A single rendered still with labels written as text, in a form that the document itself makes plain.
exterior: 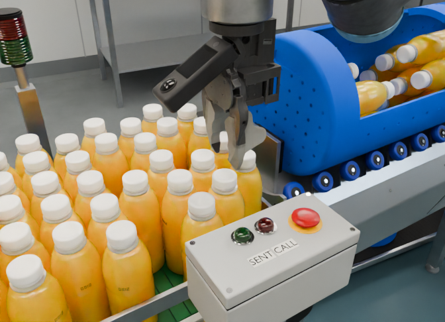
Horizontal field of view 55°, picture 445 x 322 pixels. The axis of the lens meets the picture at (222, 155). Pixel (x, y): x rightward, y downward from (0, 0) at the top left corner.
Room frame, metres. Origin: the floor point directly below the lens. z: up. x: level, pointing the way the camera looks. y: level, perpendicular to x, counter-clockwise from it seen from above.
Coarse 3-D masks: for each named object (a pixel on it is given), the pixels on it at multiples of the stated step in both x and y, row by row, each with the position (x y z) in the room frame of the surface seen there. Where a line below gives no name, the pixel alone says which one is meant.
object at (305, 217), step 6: (294, 210) 0.43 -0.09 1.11; (300, 210) 0.43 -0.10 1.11; (306, 210) 0.43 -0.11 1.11; (312, 210) 0.43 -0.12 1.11; (294, 216) 0.42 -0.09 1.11; (300, 216) 0.42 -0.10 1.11; (306, 216) 0.42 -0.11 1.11; (312, 216) 0.42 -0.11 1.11; (318, 216) 0.42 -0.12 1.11; (294, 222) 0.41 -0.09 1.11; (300, 222) 0.41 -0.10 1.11; (306, 222) 0.41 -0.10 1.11; (312, 222) 0.41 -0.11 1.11; (318, 222) 0.41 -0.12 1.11
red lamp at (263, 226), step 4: (260, 220) 0.41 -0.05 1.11; (264, 220) 0.41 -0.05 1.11; (268, 220) 0.41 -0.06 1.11; (272, 220) 0.41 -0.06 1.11; (260, 224) 0.40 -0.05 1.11; (264, 224) 0.40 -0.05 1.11; (268, 224) 0.40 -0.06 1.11; (272, 224) 0.40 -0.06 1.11; (260, 228) 0.40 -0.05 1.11; (264, 228) 0.40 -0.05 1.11; (268, 228) 0.40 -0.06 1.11; (272, 228) 0.40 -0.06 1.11
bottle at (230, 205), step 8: (208, 192) 0.54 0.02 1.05; (216, 192) 0.53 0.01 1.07; (224, 192) 0.52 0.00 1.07; (232, 192) 0.53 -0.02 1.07; (240, 192) 0.54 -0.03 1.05; (216, 200) 0.52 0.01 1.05; (224, 200) 0.52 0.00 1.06; (232, 200) 0.52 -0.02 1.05; (240, 200) 0.53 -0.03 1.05; (216, 208) 0.52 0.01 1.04; (224, 208) 0.51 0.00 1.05; (232, 208) 0.52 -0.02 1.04; (240, 208) 0.52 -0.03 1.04; (224, 216) 0.51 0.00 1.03; (232, 216) 0.51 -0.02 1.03; (240, 216) 0.52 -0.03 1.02; (224, 224) 0.51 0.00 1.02
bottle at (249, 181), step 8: (232, 168) 0.60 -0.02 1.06; (256, 168) 0.60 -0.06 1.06; (240, 176) 0.58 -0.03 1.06; (248, 176) 0.58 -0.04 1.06; (256, 176) 0.59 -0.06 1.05; (240, 184) 0.58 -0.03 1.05; (248, 184) 0.58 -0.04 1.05; (256, 184) 0.58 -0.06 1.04; (248, 192) 0.57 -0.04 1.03; (256, 192) 0.58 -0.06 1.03; (248, 200) 0.57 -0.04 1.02; (256, 200) 0.58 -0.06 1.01; (248, 208) 0.57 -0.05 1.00; (256, 208) 0.58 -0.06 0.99
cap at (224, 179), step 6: (222, 168) 0.56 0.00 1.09; (216, 174) 0.54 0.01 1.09; (222, 174) 0.54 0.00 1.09; (228, 174) 0.54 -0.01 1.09; (234, 174) 0.54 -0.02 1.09; (216, 180) 0.53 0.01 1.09; (222, 180) 0.53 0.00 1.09; (228, 180) 0.53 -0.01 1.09; (234, 180) 0.53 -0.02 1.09; (216, 186) 0.53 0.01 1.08; (222, 186) 0.52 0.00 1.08; (228, 186) 0.52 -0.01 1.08; (234, 186) 0.53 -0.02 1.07
